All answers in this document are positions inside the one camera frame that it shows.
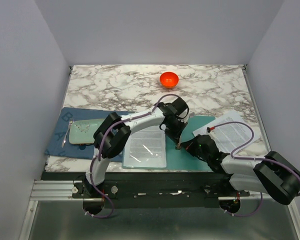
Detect teal file folder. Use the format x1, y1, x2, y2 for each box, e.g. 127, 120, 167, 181
122, 115, 217, 173

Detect printed paper sheet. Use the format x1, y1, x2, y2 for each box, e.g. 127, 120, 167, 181
122, 126, 167, 169

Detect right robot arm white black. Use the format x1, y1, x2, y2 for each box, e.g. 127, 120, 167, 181
181, 134, 300, 205

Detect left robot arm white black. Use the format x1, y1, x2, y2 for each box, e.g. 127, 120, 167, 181
83, 96, 190, 198

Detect printed paper stack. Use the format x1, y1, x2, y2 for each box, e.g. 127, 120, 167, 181
192, 110, 260, 154

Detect orange bowl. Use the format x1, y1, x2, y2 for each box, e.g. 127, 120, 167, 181
159, 71, 179, 89

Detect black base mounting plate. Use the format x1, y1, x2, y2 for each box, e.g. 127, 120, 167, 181
41, 172, 249, 209

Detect light green divided plate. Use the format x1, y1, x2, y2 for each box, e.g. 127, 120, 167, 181
68, 118, 104, 145

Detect silver fork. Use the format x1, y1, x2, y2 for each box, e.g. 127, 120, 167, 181
61, 118, 74, 148

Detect blue cloth placemat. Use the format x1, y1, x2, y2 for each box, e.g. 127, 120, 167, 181
45, 107, 111, 160

